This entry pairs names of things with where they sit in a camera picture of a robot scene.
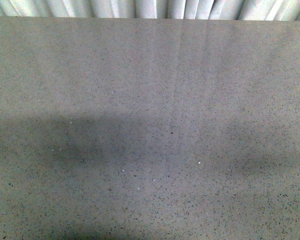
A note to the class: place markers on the white pleated curtain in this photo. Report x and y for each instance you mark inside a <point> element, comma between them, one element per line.
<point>244,10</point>

